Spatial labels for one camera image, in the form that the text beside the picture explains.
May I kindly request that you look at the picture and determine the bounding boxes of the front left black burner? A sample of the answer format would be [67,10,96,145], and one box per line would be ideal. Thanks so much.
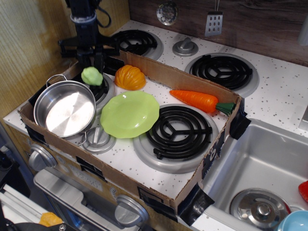
[72,73,116,114]

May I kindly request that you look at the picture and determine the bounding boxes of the small steel pot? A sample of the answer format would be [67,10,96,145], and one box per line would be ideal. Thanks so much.
[34,74,96,144]

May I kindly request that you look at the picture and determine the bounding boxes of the cardboard fence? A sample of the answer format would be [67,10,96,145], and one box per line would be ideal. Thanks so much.
[18,45,252,227]

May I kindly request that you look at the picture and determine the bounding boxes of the grey knob inside fence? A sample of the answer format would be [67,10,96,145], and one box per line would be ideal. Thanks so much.
[82,126,116,154]

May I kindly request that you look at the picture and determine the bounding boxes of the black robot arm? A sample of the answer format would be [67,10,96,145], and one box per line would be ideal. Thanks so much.
[58,0,124,75]

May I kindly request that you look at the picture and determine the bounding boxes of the green plastic plate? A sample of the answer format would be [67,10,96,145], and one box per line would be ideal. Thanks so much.
[100,91,160,139]

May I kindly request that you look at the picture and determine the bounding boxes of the grey sink basin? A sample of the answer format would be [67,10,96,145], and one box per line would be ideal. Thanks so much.
[200,119,308,231]

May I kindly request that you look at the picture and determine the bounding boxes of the red object at edge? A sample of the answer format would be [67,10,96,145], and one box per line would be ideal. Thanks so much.
[298,181,308,202]

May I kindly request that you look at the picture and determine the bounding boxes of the grey oven knob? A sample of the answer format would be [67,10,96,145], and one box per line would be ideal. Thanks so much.
[115,194,149,228]
[28,144,57,172]

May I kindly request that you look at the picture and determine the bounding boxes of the orange toy pumpkin half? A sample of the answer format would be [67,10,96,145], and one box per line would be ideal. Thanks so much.
[114,65,146,90]

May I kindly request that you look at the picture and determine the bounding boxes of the left grey oven knob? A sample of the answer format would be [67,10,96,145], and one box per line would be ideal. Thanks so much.
[28,144,57,172]

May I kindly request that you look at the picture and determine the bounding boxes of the right grey oven knob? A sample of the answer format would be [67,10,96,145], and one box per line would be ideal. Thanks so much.
[115,194,149,228]

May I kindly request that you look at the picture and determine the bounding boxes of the orange object at bottom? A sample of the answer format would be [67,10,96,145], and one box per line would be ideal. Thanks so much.
[39,212,63,227]

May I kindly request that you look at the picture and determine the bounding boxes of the front right black burner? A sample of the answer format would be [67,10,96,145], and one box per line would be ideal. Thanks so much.
[133,104,218,174]

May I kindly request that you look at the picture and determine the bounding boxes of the orange toy carrot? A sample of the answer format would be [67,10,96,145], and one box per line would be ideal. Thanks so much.
[169,90,236,116]

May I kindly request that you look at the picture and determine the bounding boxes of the grey knob at back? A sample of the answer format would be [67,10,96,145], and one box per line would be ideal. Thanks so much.
[172,38,199,57]

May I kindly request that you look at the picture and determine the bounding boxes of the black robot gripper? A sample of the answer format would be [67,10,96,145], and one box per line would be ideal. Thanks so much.
[58,20,120,74]

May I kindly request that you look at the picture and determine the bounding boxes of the hanging steel spatula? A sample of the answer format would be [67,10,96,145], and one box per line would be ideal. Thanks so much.
[205,0,223,37]

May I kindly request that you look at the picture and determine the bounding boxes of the steel pot lid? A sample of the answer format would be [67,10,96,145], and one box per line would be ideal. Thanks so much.
[229,188,292,231]

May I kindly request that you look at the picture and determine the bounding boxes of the back right black burner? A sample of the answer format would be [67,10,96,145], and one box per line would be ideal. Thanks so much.
[185,53,259,98]

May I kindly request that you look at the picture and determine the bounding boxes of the hanging steel skimmer ladle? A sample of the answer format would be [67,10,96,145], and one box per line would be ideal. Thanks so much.
[156,0,178,26]

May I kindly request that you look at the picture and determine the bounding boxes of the green toy broccoli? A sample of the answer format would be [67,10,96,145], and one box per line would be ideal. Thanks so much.
[81,66,103,86]

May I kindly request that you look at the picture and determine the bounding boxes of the silver oven door handle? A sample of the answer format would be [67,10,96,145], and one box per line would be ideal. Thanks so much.
[34,170,149,231]

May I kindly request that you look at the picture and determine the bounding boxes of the light blue bowl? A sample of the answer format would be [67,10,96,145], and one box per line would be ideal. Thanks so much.
[276,210,308,231]

